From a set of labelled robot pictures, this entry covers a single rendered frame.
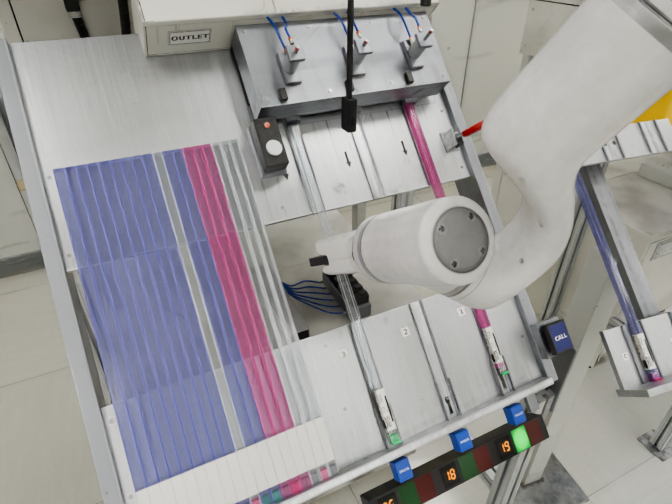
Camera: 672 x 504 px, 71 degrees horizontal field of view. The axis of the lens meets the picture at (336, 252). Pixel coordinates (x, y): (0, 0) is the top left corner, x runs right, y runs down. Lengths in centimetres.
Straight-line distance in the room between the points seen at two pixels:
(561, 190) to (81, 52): 67
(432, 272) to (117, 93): 54
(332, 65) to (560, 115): 47
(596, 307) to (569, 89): 80
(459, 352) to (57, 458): 136
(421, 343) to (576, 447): 108
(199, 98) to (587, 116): 56
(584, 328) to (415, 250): 79
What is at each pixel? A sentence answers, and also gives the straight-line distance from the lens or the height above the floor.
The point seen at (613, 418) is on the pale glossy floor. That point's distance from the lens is 192.
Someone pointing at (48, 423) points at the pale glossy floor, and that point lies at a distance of 193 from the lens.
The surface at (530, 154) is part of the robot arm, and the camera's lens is 41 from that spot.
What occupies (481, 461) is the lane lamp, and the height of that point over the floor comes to 65.
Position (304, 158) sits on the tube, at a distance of 75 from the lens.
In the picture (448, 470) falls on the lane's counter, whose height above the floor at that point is 66.
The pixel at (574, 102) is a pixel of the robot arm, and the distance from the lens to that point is 39.
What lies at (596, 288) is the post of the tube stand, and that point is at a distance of 113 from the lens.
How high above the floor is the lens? 136
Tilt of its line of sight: 34 degrees down
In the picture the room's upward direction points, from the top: straight up
